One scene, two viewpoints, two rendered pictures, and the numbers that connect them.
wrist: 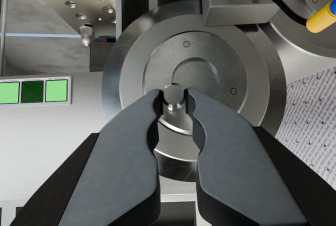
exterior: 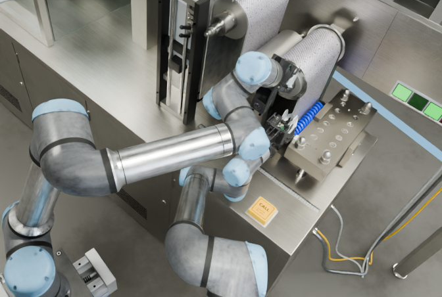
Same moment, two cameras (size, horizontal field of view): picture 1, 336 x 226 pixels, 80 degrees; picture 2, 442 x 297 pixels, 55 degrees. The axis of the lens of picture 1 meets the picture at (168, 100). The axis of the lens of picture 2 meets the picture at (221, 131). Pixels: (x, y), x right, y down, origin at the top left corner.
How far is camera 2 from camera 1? 1.23 m
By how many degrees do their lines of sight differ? 50
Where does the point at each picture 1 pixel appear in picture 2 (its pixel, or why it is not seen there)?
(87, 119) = (392, 65)
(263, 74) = not seen: hidden behind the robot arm
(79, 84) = (387, 86)
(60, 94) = (400, 89)
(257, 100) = not seen: hidden behind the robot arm
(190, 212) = not seen: outside the picture
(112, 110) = (304, 86)
